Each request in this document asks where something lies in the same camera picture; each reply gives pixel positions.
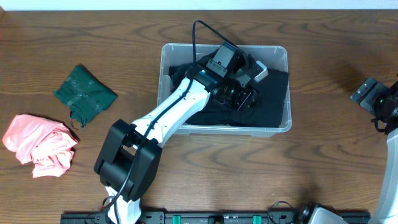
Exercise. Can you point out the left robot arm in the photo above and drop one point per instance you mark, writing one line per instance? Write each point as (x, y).
(129, 158)

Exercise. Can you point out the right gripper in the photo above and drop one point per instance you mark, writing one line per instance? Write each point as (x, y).
(371, 101)

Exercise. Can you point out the dark green garment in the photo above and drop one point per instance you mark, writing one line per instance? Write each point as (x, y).
(84, 95)

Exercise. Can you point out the clear plastic storage bin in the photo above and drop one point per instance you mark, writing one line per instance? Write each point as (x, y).
(272, 56)

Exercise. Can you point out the black garment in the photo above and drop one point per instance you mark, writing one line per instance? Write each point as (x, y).
(214, 113)
(268, 111)

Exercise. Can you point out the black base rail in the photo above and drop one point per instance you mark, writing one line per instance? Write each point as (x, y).
(185, 218)

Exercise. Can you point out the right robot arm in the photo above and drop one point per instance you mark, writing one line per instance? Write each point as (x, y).
(381, 102)

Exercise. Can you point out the dark teal garment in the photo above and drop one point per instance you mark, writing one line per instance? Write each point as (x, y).
(178, 73)

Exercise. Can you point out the pink garment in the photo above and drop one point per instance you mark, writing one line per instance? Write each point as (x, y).
(46, 143)

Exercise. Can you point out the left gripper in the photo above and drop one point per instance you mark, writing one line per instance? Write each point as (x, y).
(246, 99)

